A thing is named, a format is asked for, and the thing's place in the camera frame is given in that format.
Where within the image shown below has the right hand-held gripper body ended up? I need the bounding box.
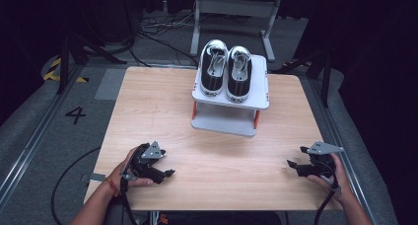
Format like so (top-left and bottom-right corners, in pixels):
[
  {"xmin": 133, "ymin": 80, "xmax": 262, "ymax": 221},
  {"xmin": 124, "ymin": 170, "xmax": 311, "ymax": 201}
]
[{"xmin": 297, "ymin": 140, "xmax": 345, "ymax": 179}]

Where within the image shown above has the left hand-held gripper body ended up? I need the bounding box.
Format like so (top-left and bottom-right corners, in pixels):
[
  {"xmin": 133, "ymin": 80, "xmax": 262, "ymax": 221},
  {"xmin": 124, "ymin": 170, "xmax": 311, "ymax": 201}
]
[{"xmin": 121, "ymin": 140, "xmax": 167, "ymax": 185}]

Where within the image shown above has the white shoe rack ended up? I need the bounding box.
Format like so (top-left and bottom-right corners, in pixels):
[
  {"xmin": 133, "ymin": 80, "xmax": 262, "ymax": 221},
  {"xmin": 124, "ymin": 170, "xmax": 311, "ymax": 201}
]
[{"xmin": 190, "ymin": 53, "xmax": 270, "ymax": 138}]

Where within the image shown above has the black white sneaker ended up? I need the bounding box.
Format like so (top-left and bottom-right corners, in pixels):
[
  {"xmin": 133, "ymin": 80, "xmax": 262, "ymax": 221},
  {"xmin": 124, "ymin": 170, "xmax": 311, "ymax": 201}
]
[
  {"xmin": 226, "ymin": 45, "xmax": 253, "ymax": 105},
  {"xmin": 199, "ymin": 38, "xmax": 230, "ymax": 97}
]

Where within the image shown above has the person's left hand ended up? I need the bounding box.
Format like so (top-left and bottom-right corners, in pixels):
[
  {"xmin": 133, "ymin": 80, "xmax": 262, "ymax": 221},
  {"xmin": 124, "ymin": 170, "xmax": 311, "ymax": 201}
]
[{"xmin": 107, "ymin": 146, "xmax": 155, "ymax": 197}]

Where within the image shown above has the person's right hand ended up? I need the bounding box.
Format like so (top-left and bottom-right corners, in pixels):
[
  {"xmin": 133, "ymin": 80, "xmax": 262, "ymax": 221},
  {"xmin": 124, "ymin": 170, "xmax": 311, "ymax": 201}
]
[{"xmin": 307, "ymin": 152, "xmax": 353, "ymax": 206}]

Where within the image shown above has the grey tape strip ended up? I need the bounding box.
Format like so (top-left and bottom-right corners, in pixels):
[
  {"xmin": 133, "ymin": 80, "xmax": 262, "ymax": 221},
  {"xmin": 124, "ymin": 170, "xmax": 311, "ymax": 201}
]
[{"xmin": 80, "ymin": 172, "xmax": 106, "ymax": 184}]

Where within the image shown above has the black metal stand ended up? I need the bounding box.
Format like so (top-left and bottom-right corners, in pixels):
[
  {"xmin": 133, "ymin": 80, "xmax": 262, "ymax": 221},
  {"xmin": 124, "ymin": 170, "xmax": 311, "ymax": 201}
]
[{"xmin": 279, "ymin": 49, "xmax": 331, "ymax": 110}]

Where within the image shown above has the black tripod stand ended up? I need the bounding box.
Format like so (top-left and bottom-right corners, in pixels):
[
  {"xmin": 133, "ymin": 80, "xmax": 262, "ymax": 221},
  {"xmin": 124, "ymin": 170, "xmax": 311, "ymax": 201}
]
[{"xmin": 56, "ymin": 33, "xmax": 128, "ymax": 95}]

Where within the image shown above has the yellow black floor tape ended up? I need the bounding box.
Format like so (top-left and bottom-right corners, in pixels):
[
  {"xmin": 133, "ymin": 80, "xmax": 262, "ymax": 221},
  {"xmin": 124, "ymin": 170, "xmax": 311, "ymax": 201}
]
[{"xmin": 42, "ymin": 56, "xmax": 90, "ymax": 85}]

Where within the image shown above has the metal floor rail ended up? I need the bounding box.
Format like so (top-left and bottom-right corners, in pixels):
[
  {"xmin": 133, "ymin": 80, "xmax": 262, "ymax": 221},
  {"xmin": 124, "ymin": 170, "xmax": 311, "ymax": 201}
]
[
  {"xmin": 0, "ymin": 66, "xmax": 85, "ymax": 204},
  {"xmin": 307, "ymin": 76, "xmax": 379, "ymax": 225}
]

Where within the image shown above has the red bracelet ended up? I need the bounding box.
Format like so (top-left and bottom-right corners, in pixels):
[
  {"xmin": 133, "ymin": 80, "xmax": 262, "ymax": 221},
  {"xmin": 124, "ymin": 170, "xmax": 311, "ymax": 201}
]
[{"xmin": 104, "ymin": 176, "xmax": 121, "ymax": 198}]

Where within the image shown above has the left hand-held gripper cable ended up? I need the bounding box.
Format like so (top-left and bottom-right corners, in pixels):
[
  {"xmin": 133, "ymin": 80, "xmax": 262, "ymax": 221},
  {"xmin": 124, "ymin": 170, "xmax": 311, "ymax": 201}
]
[{"xmin": 119, "ymin": 178, "xmax": 138, "ymax": 225}]

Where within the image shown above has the hand-held gripper cable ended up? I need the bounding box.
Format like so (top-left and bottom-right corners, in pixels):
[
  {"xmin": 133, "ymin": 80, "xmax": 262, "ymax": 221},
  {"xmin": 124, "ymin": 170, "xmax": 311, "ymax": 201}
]
[
  {"xmin": 313, "ymin": 177, "xmax": 340, "ymax": 225},
  {"xmin": 119, "ymin": 178, "xmax": 138, "ymax": 225}
]

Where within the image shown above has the right hand-held gripper cable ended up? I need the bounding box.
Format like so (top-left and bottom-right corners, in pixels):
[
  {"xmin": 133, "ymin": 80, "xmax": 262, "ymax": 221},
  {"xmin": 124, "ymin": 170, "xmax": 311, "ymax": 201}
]
[{"xmin": 313, "ymin": 177, "xmax": 340, "ymax": 225}]

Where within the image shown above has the black floor cable loop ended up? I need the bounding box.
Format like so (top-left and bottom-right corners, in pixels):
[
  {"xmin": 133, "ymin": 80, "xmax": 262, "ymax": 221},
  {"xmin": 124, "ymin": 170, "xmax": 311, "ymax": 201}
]
[{"xmin": 49, "ymin": 146, "xmax": 102, "ymax": 225}]

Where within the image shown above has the bundle of floor cables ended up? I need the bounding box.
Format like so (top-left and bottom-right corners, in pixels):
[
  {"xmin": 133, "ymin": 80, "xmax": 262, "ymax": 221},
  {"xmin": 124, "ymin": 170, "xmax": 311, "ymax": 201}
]
[{"xmin": 127, "ymin": 10, "xmax": 199, "ymax": 68}]

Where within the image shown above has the grey metal desk frame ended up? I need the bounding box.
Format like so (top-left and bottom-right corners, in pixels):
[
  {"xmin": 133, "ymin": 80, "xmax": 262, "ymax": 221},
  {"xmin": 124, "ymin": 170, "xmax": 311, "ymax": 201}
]
[{"xmin": 190, "ymin": 0, "xmax": 284, "ymax": 63}]

